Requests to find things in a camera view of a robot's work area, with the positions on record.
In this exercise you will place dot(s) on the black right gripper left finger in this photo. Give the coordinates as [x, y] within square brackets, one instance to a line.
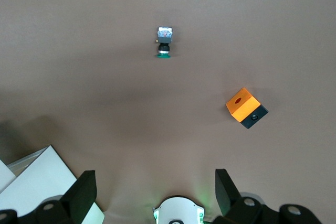
[81, 197]

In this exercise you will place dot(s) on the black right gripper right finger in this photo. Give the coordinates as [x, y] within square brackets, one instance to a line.
[227, 195]

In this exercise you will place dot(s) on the white drawer cabinet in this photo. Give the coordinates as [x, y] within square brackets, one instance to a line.
[39, 174]

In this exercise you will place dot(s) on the orange and black button box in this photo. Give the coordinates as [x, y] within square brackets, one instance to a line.
[242, 107]

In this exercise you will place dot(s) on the green push button switch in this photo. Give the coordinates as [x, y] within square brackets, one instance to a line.
[164, 36]

